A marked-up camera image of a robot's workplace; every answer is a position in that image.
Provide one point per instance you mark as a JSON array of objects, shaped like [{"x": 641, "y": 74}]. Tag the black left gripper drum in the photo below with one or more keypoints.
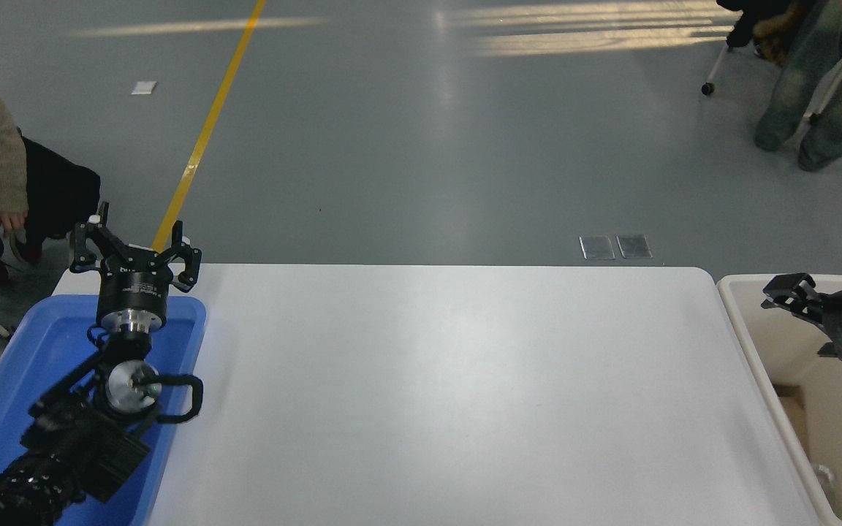
[{"x": 133, "y": 286}]

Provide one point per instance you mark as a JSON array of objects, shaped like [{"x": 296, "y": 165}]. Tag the person's hand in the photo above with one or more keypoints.
[{"x": 10, "y": 221}]

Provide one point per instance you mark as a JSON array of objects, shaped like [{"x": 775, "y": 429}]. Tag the large pale bin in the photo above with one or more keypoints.
[{"x": 779, "y": 336}]

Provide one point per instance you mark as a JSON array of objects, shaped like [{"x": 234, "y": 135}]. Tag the brown cardboard piece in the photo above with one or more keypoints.
[{"x": 794, "y": 416}]

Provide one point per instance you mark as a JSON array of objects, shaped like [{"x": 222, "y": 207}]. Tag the blue plastic tray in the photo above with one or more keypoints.
[{"x": 19, "y": 365}]

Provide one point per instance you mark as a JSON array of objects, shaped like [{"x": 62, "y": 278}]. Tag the silver floor plate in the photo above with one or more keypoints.
[
  {"x": 597, "y": 248},
  {"x": 634, "y": 246}
]

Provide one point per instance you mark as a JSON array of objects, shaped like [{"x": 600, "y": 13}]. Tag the clear plastic scrap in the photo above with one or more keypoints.
[{"x": 825, "y": 486}]

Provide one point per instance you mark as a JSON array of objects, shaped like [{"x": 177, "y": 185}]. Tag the standing person in jeans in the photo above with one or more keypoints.
[{"x": 794, "y": 80}]

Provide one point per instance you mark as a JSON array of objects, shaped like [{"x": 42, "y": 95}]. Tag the white stand leg with wheel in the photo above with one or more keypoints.
[{"x": 715, "y": 70}]

